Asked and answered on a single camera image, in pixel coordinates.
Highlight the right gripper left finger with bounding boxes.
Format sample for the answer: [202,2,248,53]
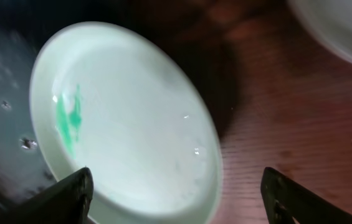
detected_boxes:
[0,167,94,224]

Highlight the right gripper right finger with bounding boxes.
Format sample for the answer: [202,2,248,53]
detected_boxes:
[260,167,352,224]

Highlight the mint green plate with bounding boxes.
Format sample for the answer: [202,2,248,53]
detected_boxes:
[287,0,352,63]
[29,22,222,223]

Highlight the round black tray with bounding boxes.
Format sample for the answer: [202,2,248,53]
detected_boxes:
[0,0,246,214]

